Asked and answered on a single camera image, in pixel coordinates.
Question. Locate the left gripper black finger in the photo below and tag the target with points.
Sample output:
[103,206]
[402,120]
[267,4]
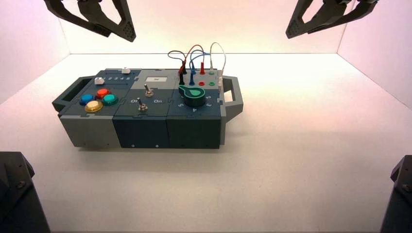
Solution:
[87,19]
[128,30]

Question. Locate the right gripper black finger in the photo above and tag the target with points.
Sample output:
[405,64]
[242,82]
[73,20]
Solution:
[341,14]
[294,27]

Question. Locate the red push button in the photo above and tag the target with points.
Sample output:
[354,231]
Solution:
[103,93]

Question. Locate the green push button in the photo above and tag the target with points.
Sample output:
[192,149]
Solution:
[110,99]

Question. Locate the blue push button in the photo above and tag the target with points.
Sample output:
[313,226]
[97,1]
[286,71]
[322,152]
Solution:
[87,98]

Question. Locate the yellow push button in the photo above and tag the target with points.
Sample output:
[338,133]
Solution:
[93,106]

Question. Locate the white slider knob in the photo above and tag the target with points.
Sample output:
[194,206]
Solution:
[126,70]
[98,80]

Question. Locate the small grey display screen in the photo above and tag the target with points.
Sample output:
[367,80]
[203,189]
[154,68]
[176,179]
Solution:
[156,79]

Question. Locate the green rotary knob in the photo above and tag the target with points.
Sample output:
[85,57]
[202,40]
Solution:
[194,96]

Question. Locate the blue grey control box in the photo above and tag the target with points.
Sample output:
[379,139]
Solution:
[141,128]

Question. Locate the metal toggle switch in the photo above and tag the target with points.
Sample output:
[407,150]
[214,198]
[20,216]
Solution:
[142,106]
[147,92]

